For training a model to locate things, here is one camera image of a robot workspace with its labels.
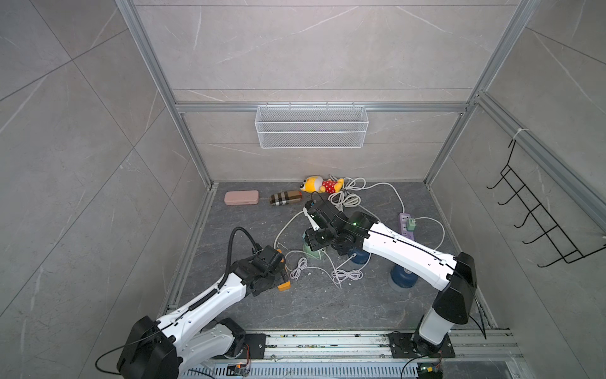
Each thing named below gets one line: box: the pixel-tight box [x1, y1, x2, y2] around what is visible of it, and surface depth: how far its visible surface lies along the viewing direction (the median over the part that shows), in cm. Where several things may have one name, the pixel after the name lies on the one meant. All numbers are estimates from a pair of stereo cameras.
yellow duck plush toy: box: [299, 175, 345, 194], surface depth 112 cm
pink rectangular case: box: [224, 189, 260, 206], surface depth 114 cm
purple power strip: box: [399, 212, 416, 241], surface depth 102 cm
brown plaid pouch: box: [269, 190, 303, 206], surface depth 113 cm
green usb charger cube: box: [406, 217, 417, 232], surface depth 97 cm
